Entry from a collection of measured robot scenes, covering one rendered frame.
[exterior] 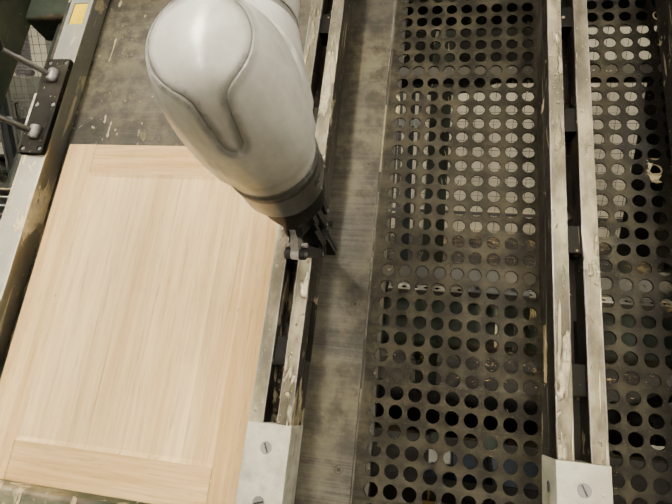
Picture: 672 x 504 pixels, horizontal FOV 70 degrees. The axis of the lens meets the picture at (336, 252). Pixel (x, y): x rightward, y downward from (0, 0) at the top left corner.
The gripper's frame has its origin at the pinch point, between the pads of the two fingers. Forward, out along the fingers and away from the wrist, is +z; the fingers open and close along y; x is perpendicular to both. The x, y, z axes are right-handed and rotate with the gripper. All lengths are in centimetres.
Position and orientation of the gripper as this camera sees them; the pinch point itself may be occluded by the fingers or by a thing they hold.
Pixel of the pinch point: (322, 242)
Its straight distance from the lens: 69.0
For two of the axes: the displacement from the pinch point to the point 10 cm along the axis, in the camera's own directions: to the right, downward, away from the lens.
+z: 1.6, 3.0, 9.4
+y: 1.1, -9.5, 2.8
